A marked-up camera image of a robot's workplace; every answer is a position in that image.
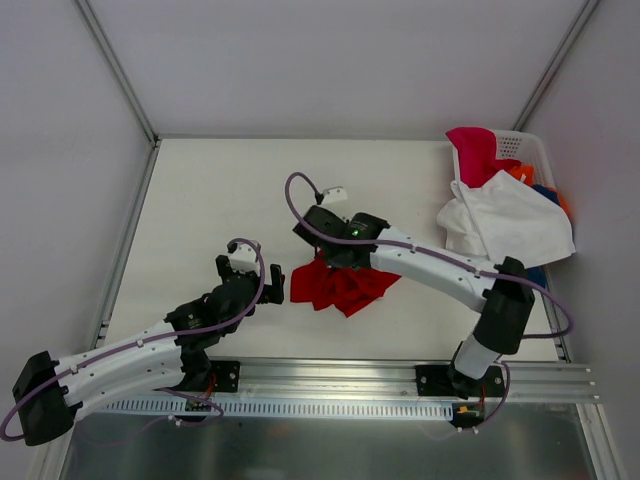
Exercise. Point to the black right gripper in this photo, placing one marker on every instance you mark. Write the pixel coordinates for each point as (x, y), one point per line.
(338, 259)

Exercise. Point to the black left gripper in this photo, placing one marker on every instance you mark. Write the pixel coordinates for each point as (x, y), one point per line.
(265, 290)

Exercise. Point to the red t shirt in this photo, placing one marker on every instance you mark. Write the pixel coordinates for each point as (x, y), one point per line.
(348, 290)

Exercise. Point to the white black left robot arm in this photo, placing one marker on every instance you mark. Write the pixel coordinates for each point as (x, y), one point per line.
(52, 394)

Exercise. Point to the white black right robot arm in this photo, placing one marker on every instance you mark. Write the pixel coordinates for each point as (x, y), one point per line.
(497, 292)

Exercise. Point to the magenta t shirt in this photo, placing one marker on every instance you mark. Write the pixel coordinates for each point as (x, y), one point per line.
(478, 160)

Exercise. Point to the white t shirt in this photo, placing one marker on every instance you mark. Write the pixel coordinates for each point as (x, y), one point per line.
(506, 218)

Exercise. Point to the orange t shirt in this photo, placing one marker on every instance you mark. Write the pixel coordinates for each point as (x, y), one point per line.
(525, 174)

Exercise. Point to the blue t shirt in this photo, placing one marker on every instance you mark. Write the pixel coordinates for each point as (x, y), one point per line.
(537, 274)

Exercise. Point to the white plastic basket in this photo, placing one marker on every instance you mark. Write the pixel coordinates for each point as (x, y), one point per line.
(526, 148)

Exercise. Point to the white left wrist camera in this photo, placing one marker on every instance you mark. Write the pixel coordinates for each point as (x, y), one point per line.
(243, 258)

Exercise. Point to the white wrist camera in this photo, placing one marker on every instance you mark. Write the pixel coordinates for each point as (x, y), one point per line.
(334, 195)
(243, 258)

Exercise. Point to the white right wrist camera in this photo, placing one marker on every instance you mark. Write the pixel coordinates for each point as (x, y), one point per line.
(334, 195)

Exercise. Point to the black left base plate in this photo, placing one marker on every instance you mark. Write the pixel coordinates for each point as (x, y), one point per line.
(217, 376)

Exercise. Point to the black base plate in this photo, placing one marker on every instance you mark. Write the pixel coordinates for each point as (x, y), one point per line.
(440, 380)
(217, 376)

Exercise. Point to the aluminium mounting rail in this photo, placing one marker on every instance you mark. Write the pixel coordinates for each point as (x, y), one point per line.
(533, 382)

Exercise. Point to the rear aluminium frame bar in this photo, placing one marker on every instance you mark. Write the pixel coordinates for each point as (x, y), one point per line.
(185, 136)

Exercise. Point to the aluminium frame bar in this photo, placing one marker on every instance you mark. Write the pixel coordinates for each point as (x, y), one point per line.
(185, 136)
(111, 291)

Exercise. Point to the left aluminium frame bar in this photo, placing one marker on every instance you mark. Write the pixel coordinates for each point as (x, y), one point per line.
(111, 291)

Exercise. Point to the white slotted cable duct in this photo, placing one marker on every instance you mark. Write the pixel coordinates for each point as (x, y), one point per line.
(285, 408)

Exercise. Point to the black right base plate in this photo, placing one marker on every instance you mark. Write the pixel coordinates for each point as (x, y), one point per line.
(440, 380)

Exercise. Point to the right aluminium frame post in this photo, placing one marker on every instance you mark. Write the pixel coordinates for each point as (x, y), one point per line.
(567, 43)

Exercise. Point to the aluminium frame post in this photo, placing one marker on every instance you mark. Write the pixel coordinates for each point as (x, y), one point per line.
(567, 43)
(108, 53)

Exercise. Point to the left aluminium frame post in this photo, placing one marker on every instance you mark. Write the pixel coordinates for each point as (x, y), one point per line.
(108, 53)

